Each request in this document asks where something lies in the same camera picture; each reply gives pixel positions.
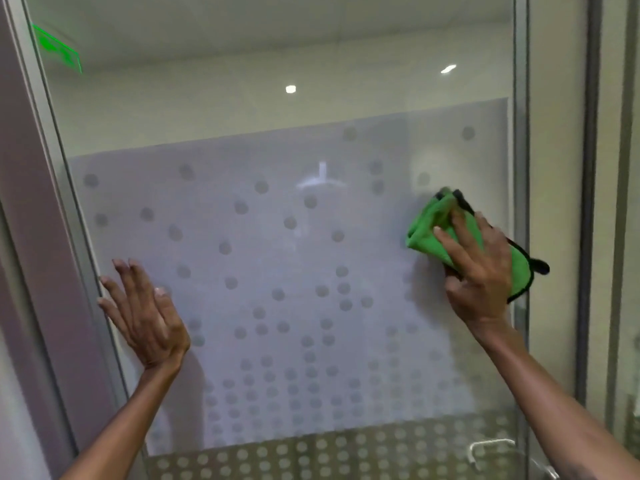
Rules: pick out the person's left hand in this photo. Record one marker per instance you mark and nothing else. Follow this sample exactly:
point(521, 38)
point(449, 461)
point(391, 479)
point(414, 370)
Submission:
point(150, 324)

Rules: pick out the person's right hand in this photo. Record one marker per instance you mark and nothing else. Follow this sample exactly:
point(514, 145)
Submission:
point(485, 284)

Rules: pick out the green microfibre cloth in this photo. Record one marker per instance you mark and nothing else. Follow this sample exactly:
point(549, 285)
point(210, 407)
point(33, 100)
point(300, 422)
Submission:
point(425, 229)

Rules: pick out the person's left forearm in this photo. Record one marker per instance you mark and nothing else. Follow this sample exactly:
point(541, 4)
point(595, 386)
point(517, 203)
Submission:
point(125, 424)

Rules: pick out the person's right forearm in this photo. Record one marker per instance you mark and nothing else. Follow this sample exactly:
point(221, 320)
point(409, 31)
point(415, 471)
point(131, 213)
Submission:
point(560, 404)

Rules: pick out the oval ceiling light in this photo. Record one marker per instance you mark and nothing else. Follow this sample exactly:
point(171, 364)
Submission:
point(448, 68)

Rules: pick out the green exit sign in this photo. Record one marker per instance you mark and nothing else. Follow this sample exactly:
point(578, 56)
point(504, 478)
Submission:
point(57, 47)

